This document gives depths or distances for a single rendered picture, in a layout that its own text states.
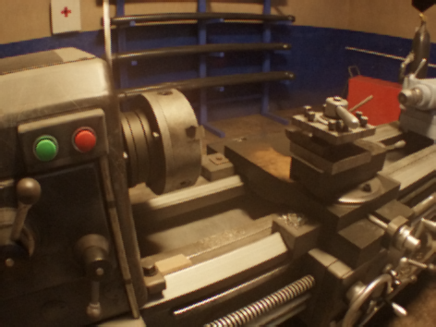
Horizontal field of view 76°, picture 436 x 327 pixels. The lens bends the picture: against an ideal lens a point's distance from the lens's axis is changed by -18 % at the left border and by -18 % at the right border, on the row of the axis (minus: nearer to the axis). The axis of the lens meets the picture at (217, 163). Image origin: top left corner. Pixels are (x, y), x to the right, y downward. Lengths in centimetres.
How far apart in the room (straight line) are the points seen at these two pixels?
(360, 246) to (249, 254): 29
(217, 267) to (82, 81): 52
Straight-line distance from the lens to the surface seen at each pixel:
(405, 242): 94
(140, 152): 72
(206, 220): 115
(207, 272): 79
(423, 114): 195
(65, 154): 46
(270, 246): 87
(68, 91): 49
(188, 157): 73
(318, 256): 92
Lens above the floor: 139
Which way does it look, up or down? 25 degrees down
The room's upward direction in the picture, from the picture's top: straight up
